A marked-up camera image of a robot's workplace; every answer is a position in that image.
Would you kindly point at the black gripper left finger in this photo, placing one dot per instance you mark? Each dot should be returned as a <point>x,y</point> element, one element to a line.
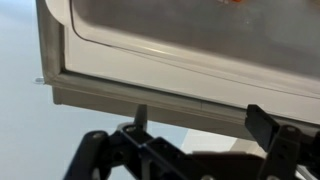
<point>126,153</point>

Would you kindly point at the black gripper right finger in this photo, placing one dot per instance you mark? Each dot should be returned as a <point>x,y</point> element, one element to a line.
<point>283,146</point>

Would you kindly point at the translucent door shelf cover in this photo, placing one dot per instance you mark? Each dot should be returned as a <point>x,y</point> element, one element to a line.
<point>200,26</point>

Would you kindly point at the open fridge door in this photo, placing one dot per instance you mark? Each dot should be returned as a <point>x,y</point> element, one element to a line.
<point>133,73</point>

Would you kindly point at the small round ceiling fixture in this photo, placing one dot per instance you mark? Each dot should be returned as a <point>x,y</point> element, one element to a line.
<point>38,80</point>

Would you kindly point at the orange food package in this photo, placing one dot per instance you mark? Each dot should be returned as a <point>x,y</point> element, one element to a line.
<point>230,1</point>

